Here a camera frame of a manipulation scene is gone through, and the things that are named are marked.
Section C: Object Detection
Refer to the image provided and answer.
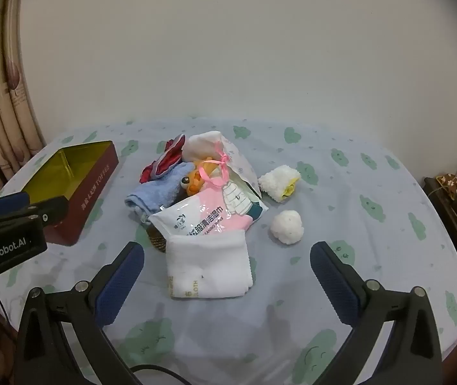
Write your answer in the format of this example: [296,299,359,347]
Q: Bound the red cloth with grey trim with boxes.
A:
[140,134,186,183]

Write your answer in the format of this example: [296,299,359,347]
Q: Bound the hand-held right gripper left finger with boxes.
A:
[13,242,145,385]

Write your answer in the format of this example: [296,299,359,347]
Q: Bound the white textured cloth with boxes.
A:
[182,132,229,165]

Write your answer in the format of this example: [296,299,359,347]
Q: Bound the beige patterned curtain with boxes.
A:
[0,0,46,197]

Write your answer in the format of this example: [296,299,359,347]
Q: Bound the clear bag with pink ribbon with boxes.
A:
[196,150,233,193]

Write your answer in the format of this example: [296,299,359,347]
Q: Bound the white floral tissue packet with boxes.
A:
[221,143,260,199]

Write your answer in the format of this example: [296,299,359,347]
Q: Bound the dark wooden cabinet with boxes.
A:
[424,176,457,285]

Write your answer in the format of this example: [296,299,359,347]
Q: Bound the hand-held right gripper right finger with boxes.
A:
[310,241,444,385]

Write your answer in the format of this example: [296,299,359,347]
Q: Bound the dark wicker basket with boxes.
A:
[146,225,169,253]

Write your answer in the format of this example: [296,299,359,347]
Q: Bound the white towel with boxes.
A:
[167,230,255,301]

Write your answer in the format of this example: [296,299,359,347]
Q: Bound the white and yellow fluffy cloth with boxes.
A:
[258,165,302,202]

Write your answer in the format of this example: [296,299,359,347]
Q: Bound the white and pink wipes packet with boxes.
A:
[148,179,269,245]

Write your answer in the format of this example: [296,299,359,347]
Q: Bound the brown floral pouch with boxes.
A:
[436,172,457,199]

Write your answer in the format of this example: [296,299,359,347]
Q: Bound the light blue towel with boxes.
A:
[125,162,195,219]

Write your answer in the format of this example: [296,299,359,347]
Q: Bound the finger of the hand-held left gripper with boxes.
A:
[0,196,69,230]
[0,192,31,220]

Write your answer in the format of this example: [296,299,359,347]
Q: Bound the white fluffy ball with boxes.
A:
[269,210,304,245]

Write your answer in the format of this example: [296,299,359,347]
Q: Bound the blue bedsheet with green print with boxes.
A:
[0,118,457,385]

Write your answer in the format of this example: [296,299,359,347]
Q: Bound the orange plush toy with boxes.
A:
[180,168,207,196]

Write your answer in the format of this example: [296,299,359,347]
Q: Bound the dark red tin box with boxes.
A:
[0,141,119,246]

